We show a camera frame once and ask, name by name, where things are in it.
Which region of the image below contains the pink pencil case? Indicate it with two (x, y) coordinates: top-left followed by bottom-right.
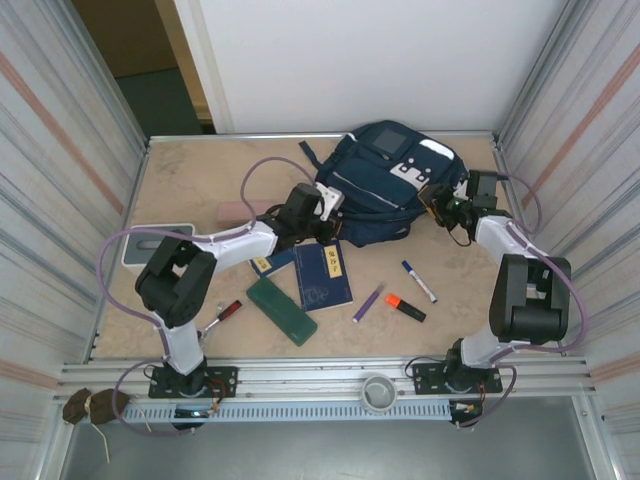
(218, 198), (269, 225)

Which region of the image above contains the dark green pencil case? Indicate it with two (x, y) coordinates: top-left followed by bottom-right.
(245, 277), (319, 347)

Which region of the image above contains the red and black ratchet screwdriver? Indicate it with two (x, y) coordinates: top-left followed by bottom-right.
(199, 299), (244, 346)

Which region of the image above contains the blue book with circle emblem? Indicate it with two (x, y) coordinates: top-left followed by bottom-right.
(293, 240), (354, 314)

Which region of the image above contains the white and grey box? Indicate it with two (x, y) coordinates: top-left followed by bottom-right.
(121, 223), (195, 271)

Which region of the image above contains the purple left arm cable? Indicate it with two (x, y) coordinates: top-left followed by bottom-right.
(97, 155), (321, 437)

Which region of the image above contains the brown cloth bundle with string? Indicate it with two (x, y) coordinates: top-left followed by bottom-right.
(62, 387), (132, 464)

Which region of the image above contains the aluminium side rail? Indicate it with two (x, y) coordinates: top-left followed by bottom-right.
(87, 138), (154, 364)
(492, 138), (551, 261)

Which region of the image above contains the grey round cup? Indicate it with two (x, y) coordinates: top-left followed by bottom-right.
(360, 375), (399, 412)

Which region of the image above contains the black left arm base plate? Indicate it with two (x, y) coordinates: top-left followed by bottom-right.
(147, 365), (239, 400)

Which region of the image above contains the purple pen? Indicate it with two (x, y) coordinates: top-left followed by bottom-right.
(352, 282), (387, 324)

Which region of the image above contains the navy blue backpack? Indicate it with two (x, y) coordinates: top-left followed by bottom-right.
(298, 119), (471, 249)

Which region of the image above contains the plain blue book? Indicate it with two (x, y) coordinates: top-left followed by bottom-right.
(249, 247), (297, 279)

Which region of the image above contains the white marker with blue cap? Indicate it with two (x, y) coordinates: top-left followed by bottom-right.
(401, 259), (440, 305)

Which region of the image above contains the thin aluminium rail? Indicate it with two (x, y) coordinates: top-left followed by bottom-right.
(147, 131), (499, 142)

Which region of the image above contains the slotted grey cable duct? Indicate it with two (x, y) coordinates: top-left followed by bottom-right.
(122, 402), (454, 422)

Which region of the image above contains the brown wooden door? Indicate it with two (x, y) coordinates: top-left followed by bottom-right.
(72, 0), (211, 121)

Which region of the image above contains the wide aluminium rail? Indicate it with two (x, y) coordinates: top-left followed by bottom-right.
(59, 355), (599, 401)

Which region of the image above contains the white door frame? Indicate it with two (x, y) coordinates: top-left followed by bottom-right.
(172, 0), (236, 135)

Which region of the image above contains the orange and black highlighter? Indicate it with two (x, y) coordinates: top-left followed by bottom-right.
(384, 293), (428, 324)

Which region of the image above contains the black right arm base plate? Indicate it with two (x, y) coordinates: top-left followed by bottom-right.
(412, 360), (503, 396)

